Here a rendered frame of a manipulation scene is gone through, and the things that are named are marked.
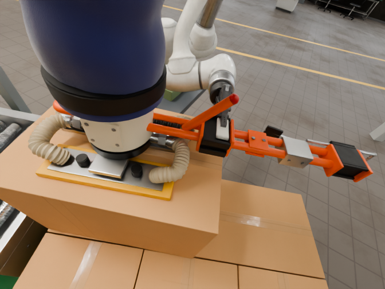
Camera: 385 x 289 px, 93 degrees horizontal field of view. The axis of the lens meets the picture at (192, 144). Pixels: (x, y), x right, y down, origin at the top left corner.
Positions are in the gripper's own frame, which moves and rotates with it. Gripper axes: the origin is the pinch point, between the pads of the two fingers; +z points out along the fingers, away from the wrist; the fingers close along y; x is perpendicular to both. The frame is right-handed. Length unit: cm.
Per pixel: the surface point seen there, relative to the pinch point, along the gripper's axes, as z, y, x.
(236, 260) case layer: 18, 54, -23
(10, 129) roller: -25, 54, 103
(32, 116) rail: -33, 49, 95
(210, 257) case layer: 19, 54, -12
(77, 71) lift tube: 10.7, -17.2, 25.9
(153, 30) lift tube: 2.5, -21.9, 17.0
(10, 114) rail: -32, 49, 106
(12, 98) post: -48, 53, 119
